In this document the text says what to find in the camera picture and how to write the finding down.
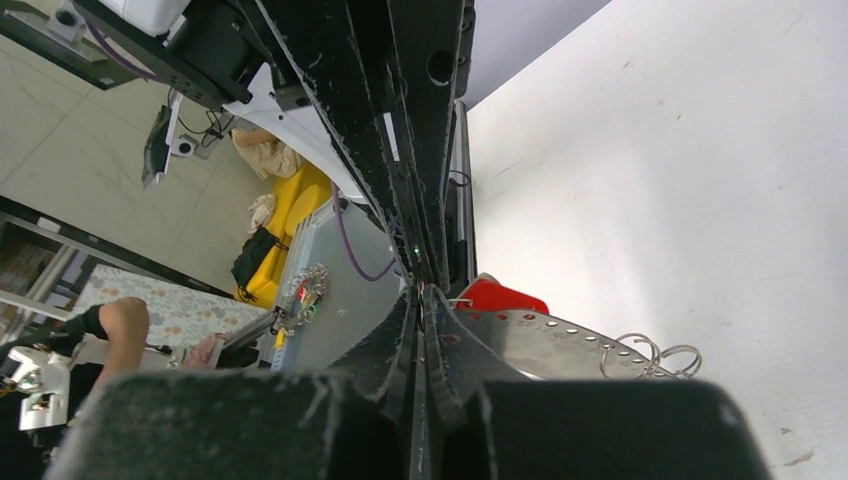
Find operator forearm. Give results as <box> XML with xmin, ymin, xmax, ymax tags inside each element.
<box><xmin>92</xmin><ymin>297</ymin><xmax>149</xmax><ymax>391</ymax></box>

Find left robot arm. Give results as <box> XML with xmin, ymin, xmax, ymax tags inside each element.
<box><xmin>78</xmin><ymin>1</ymin><xmax>476</xmax><ymax>287</ymax></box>

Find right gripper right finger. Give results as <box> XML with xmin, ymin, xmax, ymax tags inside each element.
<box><xmin>420</xmin><ymin>286</ymin><xmax>770</xmax><ymax>479</ymax></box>

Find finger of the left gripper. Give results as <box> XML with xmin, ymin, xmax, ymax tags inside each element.
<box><xmin>246</xmin><ymin>1</ymin><xmax>419</xmax><ymax>285</ymax></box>
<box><xmin>387</xmin><ymin>1</ymin><xmax>465</xmax><ymax>292</ymax></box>

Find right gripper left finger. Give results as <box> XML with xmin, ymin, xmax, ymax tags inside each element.
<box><xmin>46</xmin><ymin>291</ymin><xmax>415</xmax><ymax>479</ymax></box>

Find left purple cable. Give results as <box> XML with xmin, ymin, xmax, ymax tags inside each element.
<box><xmin>331</xmin><ymin>185</ymin><xmax>399</xmax><ymax>284</ymax></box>

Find yellow box with black bag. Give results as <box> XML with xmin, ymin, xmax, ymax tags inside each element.
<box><xmin>231</xmin><ymin>163</ymin><xmax>331</xmax><ymax>308</ymax></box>

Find key with red tag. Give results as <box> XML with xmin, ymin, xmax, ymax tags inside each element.
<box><xmin>454</xmin><ymin>274</ymin><xmax>549</xmax><ymax>314</ymax></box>

